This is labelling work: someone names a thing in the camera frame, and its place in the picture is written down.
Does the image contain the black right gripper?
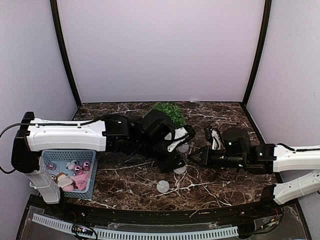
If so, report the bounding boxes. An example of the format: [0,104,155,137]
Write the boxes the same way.
[188,144,247,169]

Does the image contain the white ball string lights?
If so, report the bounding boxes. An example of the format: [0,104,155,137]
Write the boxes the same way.
[156,158,198,197]

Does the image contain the small green christmas tree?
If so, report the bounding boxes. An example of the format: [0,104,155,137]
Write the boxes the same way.
[153,102,186,128]

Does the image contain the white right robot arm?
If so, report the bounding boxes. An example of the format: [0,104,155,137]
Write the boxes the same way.
[187,126,320,217]

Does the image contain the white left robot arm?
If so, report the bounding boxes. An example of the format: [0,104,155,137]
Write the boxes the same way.
[11,109,196,218]

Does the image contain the pink bauble ornaments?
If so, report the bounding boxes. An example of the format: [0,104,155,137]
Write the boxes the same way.
[46,160,94,192]

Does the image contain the light blue plastic basket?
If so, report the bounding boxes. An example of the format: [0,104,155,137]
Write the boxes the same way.
[26,149,98,204]

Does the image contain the white perforated cable tray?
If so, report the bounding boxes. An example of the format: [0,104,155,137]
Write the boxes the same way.
[31,214,240,240]

